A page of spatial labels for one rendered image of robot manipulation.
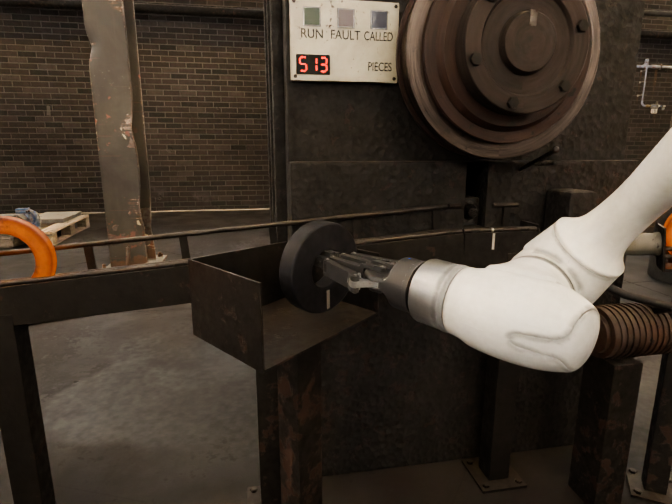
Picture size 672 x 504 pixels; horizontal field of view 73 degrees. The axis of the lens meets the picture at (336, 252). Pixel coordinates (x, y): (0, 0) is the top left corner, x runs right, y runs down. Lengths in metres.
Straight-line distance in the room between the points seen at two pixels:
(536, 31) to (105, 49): 3.07
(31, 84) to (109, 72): 4.07
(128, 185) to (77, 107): 3.93
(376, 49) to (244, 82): 6.02
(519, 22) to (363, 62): 0.35
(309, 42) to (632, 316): 0.99
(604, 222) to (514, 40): 0.54
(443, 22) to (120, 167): 2.91
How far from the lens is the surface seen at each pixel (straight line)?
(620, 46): 1.55
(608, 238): 0.64
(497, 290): 0.54
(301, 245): 0.71
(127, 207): 3.68
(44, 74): 7.66
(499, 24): 1.09
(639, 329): 1.28
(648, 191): 0.59
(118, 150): 3.66
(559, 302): 0.54
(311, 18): 1.18
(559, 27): 1.16
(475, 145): 1.13
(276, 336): 0.79
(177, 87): 7.22
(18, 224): 1.14
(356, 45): 1.19
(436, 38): 1.09
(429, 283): 0.59
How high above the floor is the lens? 0.90
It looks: 13 degrees down
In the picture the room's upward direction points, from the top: straight up
